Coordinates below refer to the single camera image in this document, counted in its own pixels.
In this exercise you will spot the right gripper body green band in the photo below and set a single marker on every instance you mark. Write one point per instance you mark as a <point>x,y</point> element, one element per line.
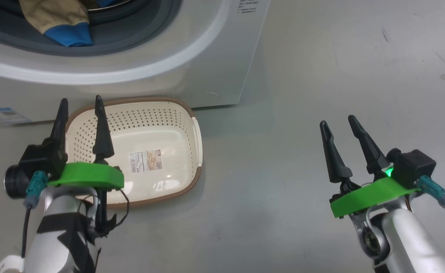
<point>374,195</point>

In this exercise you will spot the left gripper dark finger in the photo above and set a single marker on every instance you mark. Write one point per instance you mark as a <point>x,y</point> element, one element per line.
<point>61,121</point>
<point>101,136</point>

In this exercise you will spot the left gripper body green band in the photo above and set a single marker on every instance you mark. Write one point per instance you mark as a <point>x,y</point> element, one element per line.
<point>89,175</point>

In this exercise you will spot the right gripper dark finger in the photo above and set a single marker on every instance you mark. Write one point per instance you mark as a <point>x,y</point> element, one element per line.
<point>336,159</point>
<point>370,151</point>

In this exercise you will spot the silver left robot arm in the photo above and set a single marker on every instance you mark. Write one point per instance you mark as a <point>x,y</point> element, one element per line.
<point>59,242</point>

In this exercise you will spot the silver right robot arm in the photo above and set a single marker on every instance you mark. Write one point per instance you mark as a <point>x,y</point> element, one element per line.
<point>412,242</point>

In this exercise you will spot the cream laundry basket brown rim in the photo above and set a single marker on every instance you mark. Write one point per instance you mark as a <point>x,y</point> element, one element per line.
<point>158,125</point>

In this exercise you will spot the white front-load washing machine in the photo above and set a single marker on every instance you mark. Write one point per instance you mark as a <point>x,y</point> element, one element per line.
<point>207,57</point>

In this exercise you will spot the white product label sticker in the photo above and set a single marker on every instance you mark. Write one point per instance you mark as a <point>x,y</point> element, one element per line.
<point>146,161</point>

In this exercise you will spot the blue energy label sticker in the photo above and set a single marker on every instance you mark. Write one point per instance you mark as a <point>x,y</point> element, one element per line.
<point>4,115</point>

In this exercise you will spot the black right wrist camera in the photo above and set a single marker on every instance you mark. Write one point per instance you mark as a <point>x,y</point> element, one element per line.
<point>414,167</point>

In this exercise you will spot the left camera teal connector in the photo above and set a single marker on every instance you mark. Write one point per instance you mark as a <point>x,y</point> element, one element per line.
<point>36,187</point>

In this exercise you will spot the camera teal connector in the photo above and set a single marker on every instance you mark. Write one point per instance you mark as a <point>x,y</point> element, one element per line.
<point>433,189</point>
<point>36,187</point>

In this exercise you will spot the right camera teal connector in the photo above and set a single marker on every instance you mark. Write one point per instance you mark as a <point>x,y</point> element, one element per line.
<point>433,189</point>

